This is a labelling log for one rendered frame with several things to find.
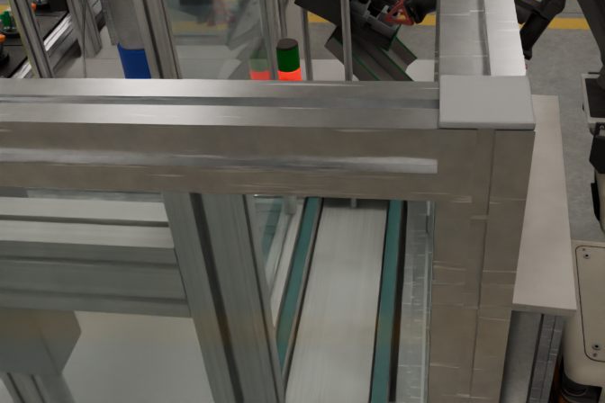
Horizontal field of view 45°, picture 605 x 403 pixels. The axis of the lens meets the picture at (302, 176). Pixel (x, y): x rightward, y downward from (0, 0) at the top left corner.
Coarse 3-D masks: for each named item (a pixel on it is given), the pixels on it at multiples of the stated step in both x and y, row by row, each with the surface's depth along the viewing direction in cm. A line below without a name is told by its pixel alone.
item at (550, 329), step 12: (540, 324) 174; (552, 324) 170; (540, 336) 172; (552, 336) 172; (540, 348) 175; (552, 348) 174; (540, 360) 177; (552, 360) 176; (540, 372) 180; (552, 372) 179; (540, 384) 184; (528, 396) 189; (540, 396) 186
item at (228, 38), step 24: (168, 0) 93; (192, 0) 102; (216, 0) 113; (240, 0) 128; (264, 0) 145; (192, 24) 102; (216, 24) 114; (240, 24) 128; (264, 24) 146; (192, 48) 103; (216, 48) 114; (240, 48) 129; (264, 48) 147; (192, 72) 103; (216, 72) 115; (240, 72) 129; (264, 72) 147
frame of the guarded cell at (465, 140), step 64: (448, 0) 31; (512, 0) 31; (448, 64) 27; (512, 64) 26; (0, 128) 26; (64, 128) 26; (128, 128) 26; (192, 128) 25; (256, 128) 25; (320, 128) 24; (384, 128) 24; (448, 128) 24; (512, 128) 23; (192, 192) 27; (256, 192) 26; (320, 192) 26; (384, 192) 26; (448, 192) 25; (512, 192) 25; (448, 256) 27; (512, 256) 26; (448, 320) 29; (448, 384) 31
